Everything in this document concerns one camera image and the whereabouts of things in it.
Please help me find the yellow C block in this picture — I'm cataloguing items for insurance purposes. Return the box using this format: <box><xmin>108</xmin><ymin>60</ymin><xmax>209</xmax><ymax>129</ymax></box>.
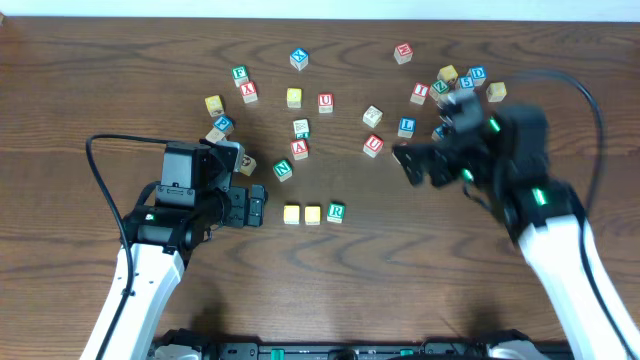
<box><xmin>283</xmin><ymin>204</ymin><xmax>300</xmax><ymax>225</ymax></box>

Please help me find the yellow O block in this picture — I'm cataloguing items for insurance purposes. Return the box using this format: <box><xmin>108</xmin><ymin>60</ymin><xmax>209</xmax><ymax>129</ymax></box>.
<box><xmin>304</xmin><ymin>205</ymin><xmax>321</xmax><ymax>226</ymax></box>

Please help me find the green R block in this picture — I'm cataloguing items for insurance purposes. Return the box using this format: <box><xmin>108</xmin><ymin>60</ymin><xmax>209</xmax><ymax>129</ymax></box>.
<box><xmin>327</xmin><ymin>202</ymin><xmax>346</xmax><ymax>224</ymax></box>

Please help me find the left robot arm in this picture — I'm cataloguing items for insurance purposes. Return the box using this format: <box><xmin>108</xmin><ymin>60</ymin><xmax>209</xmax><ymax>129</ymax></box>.
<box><xmin>82</xmin><ymin>139</ymin><xmax>268</xmax><ymax>359</ymax></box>

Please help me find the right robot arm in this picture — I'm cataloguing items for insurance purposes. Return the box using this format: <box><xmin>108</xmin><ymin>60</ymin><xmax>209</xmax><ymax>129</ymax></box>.
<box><xmin>393</xmin><ymin>95</ymin><xmax>639</xmax><ymax>359</ymax></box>

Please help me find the blue 2 block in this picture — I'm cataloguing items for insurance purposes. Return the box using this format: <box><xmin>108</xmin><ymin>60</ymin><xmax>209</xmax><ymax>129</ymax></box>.
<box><xmin>432</xmin><ymin>125</ymin><xmax>446</xmax><ymax>142</ymax></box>

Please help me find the white red block left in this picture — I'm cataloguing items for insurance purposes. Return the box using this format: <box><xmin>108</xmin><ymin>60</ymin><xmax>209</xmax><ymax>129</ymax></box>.
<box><xmin>205</xmin><ymin>128</ymin><xmax>226</xmax><ymax>143</ymax></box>

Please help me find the white face picture block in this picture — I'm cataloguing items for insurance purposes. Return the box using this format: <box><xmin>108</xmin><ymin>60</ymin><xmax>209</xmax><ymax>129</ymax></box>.
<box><xmin>239</xmin><ymin>155</ymin><xmax>257</xmax><ymax>176</ymax></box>

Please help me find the blue P block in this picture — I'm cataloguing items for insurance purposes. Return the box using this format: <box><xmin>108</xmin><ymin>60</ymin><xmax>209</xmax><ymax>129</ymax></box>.
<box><xmin>213</xmin><ymin>115</ymin><xmax>234</xmax><ymax>135</ymax></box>

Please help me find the yellow 8 block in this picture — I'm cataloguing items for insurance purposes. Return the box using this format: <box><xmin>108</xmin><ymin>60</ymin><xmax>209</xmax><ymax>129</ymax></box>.
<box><xmin>486</xmin><ymin>82</ymin><xmax>507</xmax><ymax>103</ymax></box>

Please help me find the blue 5 block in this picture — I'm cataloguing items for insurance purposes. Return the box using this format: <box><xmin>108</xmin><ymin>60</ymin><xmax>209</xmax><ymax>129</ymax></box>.
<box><xmin>455</xmin><ymin>76</ymin><xmax>475</xmax><ymax>92</ymax></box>

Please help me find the green Z block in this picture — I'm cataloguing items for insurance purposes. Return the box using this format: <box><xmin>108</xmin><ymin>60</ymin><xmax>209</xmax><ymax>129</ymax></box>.
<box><xmin>429</xmin><ymin>80</ymin><xmax>449</xmax><ymax>102</ymax></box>

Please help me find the blue L block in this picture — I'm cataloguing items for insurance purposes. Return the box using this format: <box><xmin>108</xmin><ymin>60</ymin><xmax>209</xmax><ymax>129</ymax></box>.
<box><xmin>397</xmin><ymin>117</ymin><xmax>416</xmax><ymax>138</ymax></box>

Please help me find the blue D block upper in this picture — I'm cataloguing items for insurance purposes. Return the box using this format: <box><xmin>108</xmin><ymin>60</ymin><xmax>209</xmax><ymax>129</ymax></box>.
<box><xmin>467</xmin><ymin>66</ymin><xmax>487</xmax><ymax>87</ymax></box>

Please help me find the red I block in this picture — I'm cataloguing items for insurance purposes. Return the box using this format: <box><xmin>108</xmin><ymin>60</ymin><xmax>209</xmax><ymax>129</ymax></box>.
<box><xmin>410</xmin><ymin>82</ymin><xmax>430</xmax><ymax>105</ymax></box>

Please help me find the yellow block far left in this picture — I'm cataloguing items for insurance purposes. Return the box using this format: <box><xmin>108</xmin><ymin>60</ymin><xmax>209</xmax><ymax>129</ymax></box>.
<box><xmin>204</xmin><ymin>95</ymin><xmax>225</xmax><ymax>117</ymax></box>

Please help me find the yellow block upper right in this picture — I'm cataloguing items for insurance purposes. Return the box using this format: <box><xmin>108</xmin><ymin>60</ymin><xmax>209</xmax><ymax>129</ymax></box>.
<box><xmin>437</xmin><ymin>65</ymin><xmax>458</xmax><ymax>85</ymax></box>

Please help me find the green N block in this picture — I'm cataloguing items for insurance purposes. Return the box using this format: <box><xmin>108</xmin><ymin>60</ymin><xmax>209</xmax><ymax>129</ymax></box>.
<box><xmin>273</xmin><ymin>159</ymin><xmax>293</xmax><ymax>182</ymax></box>

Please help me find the red U block lower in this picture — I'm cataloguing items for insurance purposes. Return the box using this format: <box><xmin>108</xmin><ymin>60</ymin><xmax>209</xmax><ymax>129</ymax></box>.
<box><xmin>363</xmin><ymin>134</ymin><xmax>384</xmax><ymax>158</ymax></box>

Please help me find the red u block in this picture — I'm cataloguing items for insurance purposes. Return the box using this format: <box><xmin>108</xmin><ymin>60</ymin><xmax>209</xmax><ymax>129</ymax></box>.
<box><xmin>363</xmin><ymin>134</ymin><xmax>384</xmax><ymax>158</ymax></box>
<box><xmin>318</xmin><ymin>93</ymin><xmax>334</xmax><ymax>113</ymax></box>

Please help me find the red Y block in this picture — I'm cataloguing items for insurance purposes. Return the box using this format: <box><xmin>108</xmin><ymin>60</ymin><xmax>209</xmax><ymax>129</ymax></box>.
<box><xmin>239</xmin><ymin>81</ymin><xmax>258</xmax><ymax>103</ymax></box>

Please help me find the white picture block middle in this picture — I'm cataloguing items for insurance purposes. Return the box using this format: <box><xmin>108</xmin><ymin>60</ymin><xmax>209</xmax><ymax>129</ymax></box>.
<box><xmin>363</xmin><ymin>105</ymin><xmax>383</xmax><ymax>128</ymax></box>

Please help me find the red A block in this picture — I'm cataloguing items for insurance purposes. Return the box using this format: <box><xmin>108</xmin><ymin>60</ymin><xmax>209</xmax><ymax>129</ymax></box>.
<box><xmin>290</xmin><ymin>139</ymin><xmax>309</xmax><ymax>160</ymax></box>

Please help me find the green F block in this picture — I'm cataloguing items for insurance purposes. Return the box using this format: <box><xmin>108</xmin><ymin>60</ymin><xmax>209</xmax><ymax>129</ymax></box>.
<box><xmin>231</xmin><ymin>65</ymin><xmax>249</xmax><ymax>87</ymax></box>

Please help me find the red block top right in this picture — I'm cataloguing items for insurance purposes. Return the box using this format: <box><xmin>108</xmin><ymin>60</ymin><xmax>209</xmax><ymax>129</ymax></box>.
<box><xmin>394</xmin><ymin>43</ymin><xmax>413</xmax><ymax>65</ymax></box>

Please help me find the white green picture block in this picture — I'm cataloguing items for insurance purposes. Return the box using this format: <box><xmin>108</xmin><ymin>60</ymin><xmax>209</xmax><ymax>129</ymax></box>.
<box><xmin>293</xmin><ymin>119</ymin><xmax>310</xmax><ymax>139</ymax></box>

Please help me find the yellow block upper middle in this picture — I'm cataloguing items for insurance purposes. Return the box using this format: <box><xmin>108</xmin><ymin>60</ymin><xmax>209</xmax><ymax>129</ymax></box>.
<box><xmin>286</xmin><ymin>88</ymin><xmax>302</xmax><ymax>108</ymax></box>

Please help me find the red U block upper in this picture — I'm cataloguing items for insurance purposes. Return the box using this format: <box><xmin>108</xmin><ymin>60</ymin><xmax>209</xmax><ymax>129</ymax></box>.
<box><xmin>318</xmin><ymin>93</ymin><xmax>334</xmax><ymax>113</ymax></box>

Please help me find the blue X block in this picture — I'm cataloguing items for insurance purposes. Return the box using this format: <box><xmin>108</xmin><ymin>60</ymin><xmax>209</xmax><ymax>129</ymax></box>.
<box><xmin>290</xmin><ymin>48</ymin><xmax>309</xmax><ymax>71</ymax></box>

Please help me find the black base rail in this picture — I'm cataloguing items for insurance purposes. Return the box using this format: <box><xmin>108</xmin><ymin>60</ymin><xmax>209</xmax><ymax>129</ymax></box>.
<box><xmin>149</xmin><ymin>329</ymin><xmax>551</xmax><ymax>360</ymax></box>

